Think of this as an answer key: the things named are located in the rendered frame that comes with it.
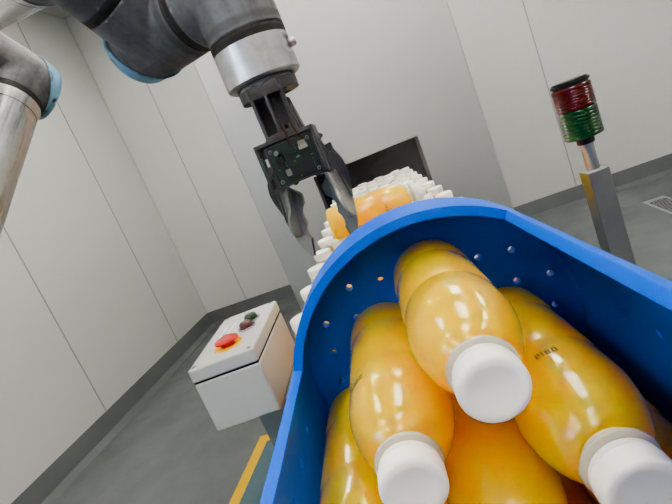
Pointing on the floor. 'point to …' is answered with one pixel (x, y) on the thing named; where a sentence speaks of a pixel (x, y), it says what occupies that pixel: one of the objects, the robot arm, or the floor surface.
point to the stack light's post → (606, 212)
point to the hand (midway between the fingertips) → (331, 237)
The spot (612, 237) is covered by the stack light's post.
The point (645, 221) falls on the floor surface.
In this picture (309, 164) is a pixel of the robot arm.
